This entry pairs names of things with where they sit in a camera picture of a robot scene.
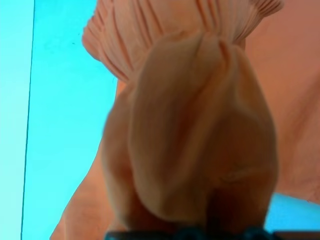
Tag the orange shorts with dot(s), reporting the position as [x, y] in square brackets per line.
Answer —
[190, 112]

